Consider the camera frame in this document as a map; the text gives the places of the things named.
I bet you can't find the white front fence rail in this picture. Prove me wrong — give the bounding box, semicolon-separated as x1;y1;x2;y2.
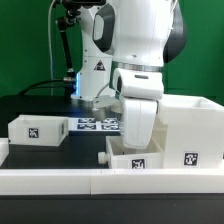
0;138;224;195

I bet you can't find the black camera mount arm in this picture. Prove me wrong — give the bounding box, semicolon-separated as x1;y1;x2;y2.
51;0;108;100

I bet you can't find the white drawer cabinet box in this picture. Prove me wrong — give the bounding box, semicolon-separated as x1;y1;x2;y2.
146;94;224;170

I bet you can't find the white drawer tray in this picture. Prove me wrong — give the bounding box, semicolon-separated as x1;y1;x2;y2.
8;115;69;146
98;136;164;169

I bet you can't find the white cable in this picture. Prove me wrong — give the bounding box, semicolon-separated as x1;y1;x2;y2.
47;0;58;81

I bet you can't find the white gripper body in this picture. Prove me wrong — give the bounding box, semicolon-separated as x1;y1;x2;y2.
93;68;164;149

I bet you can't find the white front drawer tray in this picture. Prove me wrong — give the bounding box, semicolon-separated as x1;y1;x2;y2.
98;136;164;169

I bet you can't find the white marker sheet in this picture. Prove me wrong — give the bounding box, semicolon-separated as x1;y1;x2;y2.
68;118;119;132

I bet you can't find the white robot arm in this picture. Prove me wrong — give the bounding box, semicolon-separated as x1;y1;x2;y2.
73;0;186;150

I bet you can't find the white rear drawer tray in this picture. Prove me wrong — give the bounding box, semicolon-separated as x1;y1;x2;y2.
8;115;69;146

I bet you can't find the black cable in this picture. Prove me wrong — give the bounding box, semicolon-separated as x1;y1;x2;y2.
18;78;71;97

